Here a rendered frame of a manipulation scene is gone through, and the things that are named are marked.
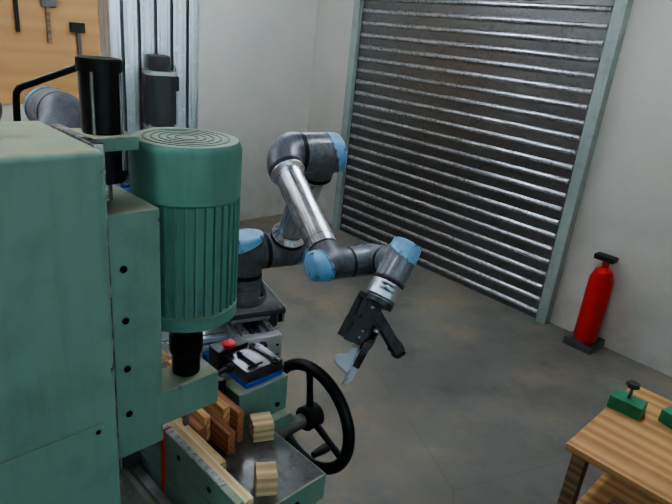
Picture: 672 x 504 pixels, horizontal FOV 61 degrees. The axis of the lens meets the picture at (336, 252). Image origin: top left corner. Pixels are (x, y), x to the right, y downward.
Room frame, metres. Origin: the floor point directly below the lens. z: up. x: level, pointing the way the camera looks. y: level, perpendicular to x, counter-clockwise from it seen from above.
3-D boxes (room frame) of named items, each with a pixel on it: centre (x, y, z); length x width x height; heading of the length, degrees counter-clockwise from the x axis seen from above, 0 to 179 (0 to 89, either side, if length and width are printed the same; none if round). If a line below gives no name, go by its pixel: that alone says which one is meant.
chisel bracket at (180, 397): (0.89, 0.27, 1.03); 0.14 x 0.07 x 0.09; 137
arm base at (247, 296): (1.73, 0.30, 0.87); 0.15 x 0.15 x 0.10
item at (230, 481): (0.94, 0.32, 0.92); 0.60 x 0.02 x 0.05; 47
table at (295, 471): (1.03, 0.23, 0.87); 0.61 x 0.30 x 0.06; 47
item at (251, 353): (1.10, 0.18, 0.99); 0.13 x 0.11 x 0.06; 47
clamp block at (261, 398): (1.09, 0.17, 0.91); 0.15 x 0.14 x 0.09; 47
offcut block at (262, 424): (0.96, 0.11, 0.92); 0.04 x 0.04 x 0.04; 21
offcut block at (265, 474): (0.82, 0.08, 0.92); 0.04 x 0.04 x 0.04; 14
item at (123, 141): (0.80, 0.35, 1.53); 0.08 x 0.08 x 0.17; 47
